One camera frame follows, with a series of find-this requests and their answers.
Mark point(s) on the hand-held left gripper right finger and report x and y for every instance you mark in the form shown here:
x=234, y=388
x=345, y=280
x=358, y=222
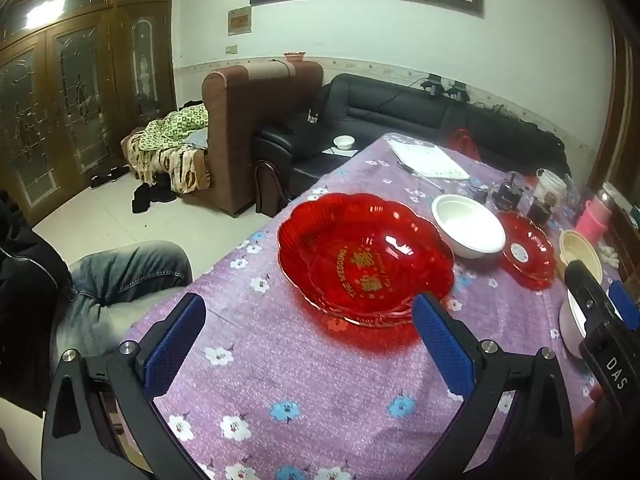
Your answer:
x=442, y=350

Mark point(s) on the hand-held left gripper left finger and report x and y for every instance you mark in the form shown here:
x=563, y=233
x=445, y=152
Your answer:
x=175, y=347

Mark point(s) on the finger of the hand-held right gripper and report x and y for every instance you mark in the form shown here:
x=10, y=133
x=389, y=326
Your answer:
x=624, y=297
x=585, y=290

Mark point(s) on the large red plastic plate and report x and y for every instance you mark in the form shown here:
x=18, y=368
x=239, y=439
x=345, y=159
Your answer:
x=350, y=240

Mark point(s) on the person's right hand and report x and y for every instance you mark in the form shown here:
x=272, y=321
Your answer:
x=590, y=425

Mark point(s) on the beige bowl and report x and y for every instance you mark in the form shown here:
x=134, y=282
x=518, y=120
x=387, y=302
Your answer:
x=580, y=247

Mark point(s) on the small red plastic plate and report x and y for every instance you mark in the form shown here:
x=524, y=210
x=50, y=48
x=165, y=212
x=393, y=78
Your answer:
x=539, y=267

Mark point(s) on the pink sleeved bottle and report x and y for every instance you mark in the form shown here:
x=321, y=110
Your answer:
x=595, y=220

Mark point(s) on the dark jar with cork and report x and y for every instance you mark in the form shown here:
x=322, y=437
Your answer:
x=544, y=210

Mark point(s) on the person's jeans leg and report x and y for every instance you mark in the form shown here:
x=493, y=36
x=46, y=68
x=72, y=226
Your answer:
x=115, y=280

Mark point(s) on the clear plastic bag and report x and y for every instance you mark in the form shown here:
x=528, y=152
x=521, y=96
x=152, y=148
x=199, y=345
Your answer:
x=574, y=192

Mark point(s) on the purple floral tablecloth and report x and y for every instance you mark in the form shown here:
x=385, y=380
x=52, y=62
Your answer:
x=280, y=375

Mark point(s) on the black jar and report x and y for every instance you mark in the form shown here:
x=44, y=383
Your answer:
x=507, y=192

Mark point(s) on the small black cap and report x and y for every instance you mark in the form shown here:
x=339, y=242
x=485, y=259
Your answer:
x=477, y=195

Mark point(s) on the dark clothes on floor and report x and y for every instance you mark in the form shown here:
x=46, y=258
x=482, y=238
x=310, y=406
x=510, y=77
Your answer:
x=152, y=197

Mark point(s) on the person's black jacket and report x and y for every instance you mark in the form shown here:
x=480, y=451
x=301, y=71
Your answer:
x=25, y=310

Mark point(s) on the black pen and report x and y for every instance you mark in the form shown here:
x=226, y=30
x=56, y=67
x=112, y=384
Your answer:
x=420, y=176

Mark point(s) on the brown patterned blanket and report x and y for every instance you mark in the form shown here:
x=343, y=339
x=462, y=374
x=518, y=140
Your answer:
x=170, y=167

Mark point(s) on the pair of dark shoes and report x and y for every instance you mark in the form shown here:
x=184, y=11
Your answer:
x=107, y=177

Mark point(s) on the brown handbag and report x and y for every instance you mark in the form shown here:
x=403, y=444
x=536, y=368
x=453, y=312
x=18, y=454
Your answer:
x=270, y=190

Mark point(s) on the red plastic bag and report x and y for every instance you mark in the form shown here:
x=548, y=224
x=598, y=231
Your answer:
x=462, y=145

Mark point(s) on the white notebook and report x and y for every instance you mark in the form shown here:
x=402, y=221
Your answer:
x=430, y=160

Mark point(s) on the green patterned blanket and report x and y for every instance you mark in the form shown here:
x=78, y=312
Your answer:
x=175, y=127

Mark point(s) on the white paper sheet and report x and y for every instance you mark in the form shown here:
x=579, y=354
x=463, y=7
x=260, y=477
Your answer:
x=340, y=152

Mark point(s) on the brown armchair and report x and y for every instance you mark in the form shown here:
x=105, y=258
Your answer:
x=240, y=130

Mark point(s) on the small white bowl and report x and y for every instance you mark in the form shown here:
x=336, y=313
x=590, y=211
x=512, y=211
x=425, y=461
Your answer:
x=344, y=142

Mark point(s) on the black leather sofa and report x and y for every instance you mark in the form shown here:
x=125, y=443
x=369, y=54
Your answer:
x=400, y=110

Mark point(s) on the wooden glass-door cabinet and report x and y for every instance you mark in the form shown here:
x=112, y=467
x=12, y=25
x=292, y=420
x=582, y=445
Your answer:
x=75, y=85

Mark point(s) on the red dish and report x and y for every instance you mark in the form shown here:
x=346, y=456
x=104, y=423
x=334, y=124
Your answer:
x=295, y=56

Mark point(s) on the small wall certificate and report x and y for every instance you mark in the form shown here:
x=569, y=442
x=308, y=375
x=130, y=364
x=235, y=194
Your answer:
x=239, y=21

